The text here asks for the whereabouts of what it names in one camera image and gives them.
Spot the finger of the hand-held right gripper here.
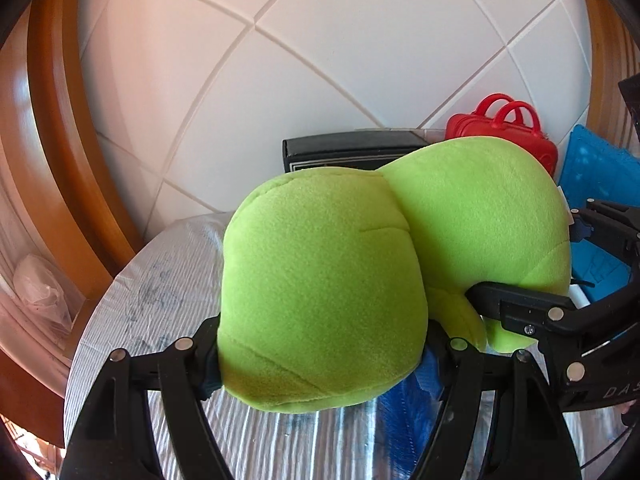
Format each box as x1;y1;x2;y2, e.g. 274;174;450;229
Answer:
570;199;640;281
467;282;640;387

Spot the blue plastic crate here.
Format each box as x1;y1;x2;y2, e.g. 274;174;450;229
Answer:
555;124;640;311

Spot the white padded headboard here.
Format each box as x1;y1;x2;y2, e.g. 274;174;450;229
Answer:
77;0;596;238

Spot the blue fluffy brush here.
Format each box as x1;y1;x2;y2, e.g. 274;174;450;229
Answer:
379;357;447;467

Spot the red toy suitcase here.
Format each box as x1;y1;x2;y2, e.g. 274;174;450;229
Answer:
444;92;559;179

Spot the pale striped bed sheet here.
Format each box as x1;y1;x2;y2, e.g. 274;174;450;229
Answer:
62;212;501;480

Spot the black gift box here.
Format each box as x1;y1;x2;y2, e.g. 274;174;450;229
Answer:
281;129;427;177

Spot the green plush toy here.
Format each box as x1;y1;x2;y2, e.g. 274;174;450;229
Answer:
220;136;574;417

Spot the wooden headboard frame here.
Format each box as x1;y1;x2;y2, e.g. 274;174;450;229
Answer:
0;0;640;451

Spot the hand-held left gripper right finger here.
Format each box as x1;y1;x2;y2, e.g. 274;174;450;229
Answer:
400;332;584;480

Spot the white plastic bag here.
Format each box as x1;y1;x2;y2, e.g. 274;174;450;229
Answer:
11;254;74;332

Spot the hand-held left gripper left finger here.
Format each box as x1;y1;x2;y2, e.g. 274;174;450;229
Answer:
60;316;224;480

